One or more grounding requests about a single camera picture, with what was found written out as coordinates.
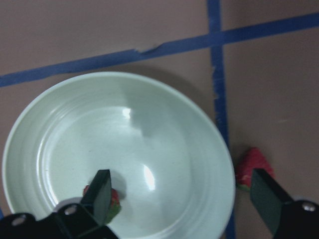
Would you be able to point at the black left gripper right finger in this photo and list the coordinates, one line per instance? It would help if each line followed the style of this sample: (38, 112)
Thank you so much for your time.
(268, 198)

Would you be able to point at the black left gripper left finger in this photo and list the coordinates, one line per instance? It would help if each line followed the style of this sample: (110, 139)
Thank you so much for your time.
(102, 178)

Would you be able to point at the red strawberry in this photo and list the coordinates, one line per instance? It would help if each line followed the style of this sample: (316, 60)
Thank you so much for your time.
(252, 159)
(115, 201)

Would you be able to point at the light green plate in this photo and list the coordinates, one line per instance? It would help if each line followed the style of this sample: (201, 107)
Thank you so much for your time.
(168, 161)

